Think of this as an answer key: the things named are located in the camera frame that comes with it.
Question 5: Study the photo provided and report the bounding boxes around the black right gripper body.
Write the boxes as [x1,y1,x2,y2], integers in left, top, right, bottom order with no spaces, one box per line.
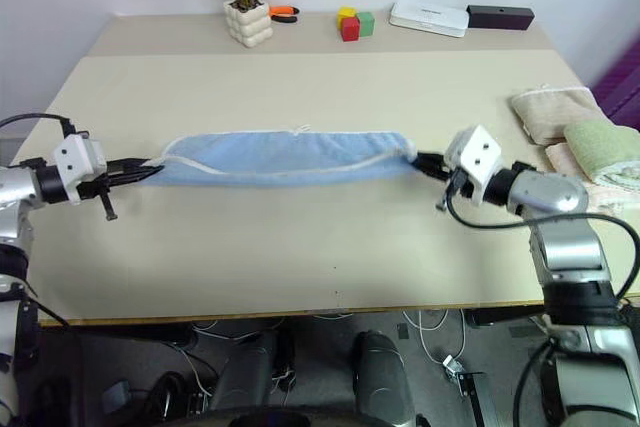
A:
[425,151,476,212]

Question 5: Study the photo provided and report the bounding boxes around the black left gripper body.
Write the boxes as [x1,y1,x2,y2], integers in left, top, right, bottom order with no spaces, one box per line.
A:
[76,158,129,223]

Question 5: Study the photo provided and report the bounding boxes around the light blue towel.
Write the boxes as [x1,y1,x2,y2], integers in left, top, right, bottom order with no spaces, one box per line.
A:
[143,127,419,190]

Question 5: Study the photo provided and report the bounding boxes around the folded beige towel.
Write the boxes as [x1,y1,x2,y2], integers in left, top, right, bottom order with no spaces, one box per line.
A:
[509,83,610,147]

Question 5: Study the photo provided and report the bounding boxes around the folded pink towel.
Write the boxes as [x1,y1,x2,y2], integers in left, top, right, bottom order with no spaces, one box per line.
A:
[544,142,640,214]

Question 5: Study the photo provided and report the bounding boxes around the rolled green towel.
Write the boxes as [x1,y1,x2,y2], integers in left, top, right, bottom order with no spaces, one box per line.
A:
[563,120,640,188]

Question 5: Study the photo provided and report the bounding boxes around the flat white box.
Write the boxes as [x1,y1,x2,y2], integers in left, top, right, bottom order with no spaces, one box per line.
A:
[389,1,471,39]

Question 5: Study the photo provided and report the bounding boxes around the green cube block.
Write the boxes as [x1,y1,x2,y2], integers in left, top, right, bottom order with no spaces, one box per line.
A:
[356,11,376,39]

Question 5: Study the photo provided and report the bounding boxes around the red cube block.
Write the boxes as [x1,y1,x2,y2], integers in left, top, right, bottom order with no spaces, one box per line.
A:
[340,16,362,43]

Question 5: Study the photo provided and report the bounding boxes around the long black box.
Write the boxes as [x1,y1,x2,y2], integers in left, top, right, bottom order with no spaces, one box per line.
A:
[465,4,535,32]

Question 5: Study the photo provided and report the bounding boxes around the white bubble plant pot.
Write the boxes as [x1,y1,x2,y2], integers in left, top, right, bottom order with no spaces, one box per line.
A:
[222,0,274,50]

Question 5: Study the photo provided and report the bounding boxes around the purple ribbed object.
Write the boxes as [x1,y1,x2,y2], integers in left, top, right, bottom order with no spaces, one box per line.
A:
[589,30,640,124]

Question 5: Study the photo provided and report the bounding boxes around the orange black pliers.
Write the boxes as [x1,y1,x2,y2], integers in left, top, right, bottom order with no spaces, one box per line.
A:
[268,4,302,25]

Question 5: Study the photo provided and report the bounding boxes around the dark grey rounded shape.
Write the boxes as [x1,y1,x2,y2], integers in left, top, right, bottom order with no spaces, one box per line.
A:
[351,329,418,427]
[208,332,282,413]

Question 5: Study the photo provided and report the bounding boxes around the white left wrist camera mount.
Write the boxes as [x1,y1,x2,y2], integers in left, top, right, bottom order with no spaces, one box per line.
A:
[53,133,108,206]

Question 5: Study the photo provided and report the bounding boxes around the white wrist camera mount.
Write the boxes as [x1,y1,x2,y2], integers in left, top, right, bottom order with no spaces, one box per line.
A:
[53,133,108,206]
[444,124,504,206]

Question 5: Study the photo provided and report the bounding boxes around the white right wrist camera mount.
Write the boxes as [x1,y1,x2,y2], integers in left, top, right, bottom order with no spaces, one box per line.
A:
[444,124,504,206]

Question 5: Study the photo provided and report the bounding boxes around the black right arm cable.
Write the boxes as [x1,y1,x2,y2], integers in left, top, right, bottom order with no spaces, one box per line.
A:
[445,172,640,309]

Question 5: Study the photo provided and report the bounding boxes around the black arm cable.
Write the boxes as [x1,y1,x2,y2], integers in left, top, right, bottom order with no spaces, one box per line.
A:
[445,172,640,309]
[0,112,77,141]

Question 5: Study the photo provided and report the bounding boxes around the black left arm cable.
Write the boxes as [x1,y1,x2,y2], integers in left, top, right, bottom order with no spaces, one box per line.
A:
[0,112,77,141]

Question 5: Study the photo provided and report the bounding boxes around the white floor cable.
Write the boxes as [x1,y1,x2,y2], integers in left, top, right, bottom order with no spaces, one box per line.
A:
[401,308,469,364]

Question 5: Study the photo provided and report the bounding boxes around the grey metal bracket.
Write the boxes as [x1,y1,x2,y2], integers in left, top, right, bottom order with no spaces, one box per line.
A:
[441,353,491,427]

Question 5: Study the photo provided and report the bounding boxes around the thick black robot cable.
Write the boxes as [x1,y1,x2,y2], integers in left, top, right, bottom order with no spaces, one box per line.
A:
[513,333,562,427]

